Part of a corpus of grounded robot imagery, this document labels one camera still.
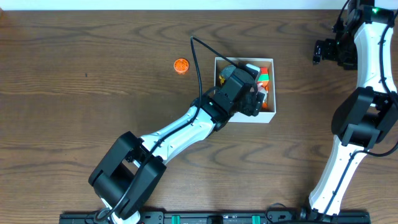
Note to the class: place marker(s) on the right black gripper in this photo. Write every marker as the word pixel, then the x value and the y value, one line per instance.
pixel 329 45

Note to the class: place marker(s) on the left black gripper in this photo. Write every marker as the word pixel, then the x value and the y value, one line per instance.
pixel 253 106

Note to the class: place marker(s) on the grey yellow toy truck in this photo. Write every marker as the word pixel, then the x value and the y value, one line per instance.
pixel 225 74

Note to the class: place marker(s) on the pink duck toy with hat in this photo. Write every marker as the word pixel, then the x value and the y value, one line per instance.
pixel 264 91

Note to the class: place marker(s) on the colourful puzzle cube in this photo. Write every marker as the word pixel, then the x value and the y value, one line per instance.
pixel 263 77

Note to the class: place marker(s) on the orange round gear toy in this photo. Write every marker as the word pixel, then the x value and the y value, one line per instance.
pixel 181 66

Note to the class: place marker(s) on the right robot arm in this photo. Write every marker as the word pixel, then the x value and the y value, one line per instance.
pixel 362 42

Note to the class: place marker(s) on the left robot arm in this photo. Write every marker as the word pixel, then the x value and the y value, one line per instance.
pixel 129 172

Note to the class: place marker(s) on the white cardboard box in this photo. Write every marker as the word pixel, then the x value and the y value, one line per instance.
pixel 265 115

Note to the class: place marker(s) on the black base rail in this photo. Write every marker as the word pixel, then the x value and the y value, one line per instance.
pixel 215 218

